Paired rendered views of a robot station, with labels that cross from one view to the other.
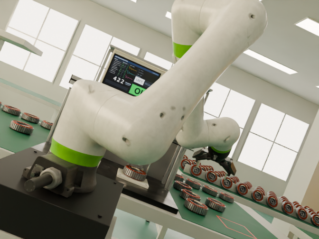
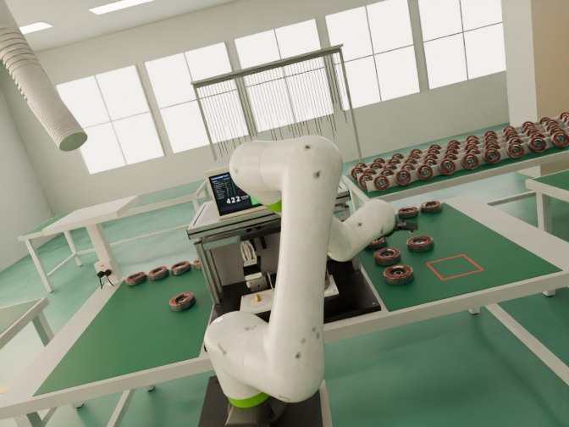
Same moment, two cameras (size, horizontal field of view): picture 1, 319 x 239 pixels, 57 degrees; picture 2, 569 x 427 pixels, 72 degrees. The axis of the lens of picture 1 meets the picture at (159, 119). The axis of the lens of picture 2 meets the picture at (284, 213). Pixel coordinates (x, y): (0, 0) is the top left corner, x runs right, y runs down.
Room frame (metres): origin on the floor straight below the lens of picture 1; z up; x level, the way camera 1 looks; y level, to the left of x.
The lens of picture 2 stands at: (-0.05, -0.12, 1.53)
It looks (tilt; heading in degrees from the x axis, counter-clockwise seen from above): 16 degrees down; 7
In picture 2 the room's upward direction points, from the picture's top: 14 degrees counter-clockwise
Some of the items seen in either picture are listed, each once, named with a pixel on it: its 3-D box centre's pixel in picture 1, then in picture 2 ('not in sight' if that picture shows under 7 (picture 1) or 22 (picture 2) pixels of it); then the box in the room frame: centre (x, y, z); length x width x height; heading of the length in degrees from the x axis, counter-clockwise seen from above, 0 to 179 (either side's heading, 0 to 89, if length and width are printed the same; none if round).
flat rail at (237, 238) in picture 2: not in sight; (272, 230); (1.48, 0.14, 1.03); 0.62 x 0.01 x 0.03; 96
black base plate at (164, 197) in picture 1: (107, 170); (288, 296); (1.39, 0.13, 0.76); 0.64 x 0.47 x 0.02; 96
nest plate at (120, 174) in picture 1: (132, 178); (317, 288); (1.39, 0.01, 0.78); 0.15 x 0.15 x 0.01; 6
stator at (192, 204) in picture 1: (196, 206); (398, 274); (1.39, -0.32, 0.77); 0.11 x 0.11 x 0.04
